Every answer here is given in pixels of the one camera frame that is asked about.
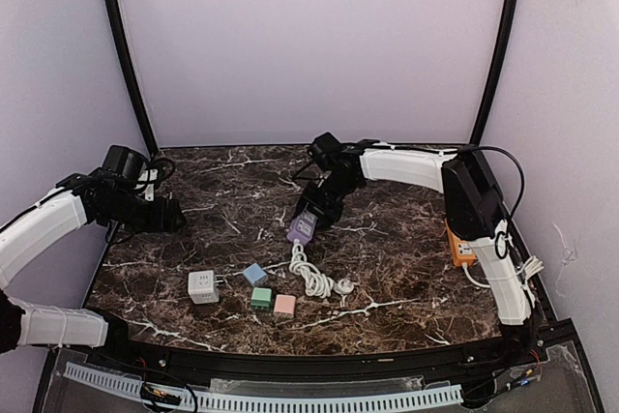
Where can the white cube power socket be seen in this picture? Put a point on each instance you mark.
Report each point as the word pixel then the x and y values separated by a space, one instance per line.
pixel 203 288

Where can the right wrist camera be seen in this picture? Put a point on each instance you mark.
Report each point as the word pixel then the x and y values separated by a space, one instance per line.
pixel 325 150

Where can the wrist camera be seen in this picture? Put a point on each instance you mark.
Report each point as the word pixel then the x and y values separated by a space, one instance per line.
pixel 325 150
pixel 124 162

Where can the pink charger plug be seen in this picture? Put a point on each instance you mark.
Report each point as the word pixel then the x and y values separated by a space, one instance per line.
pixel 284 306

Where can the white slotted cable duct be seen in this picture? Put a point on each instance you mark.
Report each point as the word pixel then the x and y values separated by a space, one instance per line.
pixel 396 395

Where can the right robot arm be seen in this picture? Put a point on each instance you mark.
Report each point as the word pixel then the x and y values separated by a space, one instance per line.
pixel 474 205

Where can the green charger plug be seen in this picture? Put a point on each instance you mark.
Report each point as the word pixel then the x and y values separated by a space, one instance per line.
pixel 261 299

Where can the black frame post left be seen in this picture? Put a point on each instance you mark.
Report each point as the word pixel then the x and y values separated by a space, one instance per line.
pixel 125 61

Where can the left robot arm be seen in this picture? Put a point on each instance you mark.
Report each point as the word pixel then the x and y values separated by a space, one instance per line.
pixel 75 202

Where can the light blue charger plug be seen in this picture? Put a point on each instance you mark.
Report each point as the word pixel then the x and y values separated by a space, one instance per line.
pixel 255 275

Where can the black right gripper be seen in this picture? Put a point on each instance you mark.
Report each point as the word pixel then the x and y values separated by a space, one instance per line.
pixel 327 217

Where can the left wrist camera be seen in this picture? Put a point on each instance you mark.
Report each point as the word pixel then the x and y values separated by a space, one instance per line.
pixel 124 162

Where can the orange power strip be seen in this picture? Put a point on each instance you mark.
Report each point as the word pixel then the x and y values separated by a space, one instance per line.
pixel 462 255

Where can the purple power strip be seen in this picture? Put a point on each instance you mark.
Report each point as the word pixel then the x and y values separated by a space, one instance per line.
pixel 302 228

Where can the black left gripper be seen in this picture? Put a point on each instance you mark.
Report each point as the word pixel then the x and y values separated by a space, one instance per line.
pixel 157 222

